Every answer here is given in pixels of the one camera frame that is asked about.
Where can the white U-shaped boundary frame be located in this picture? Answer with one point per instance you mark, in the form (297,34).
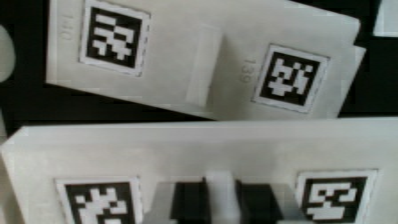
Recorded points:
(386,23)

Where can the white cabinet door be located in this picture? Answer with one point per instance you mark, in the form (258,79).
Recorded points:
(86,168)
(231,59)

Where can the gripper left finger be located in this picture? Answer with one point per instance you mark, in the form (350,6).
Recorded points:
(180,205)

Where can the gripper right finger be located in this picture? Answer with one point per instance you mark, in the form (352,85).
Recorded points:
(267,203)

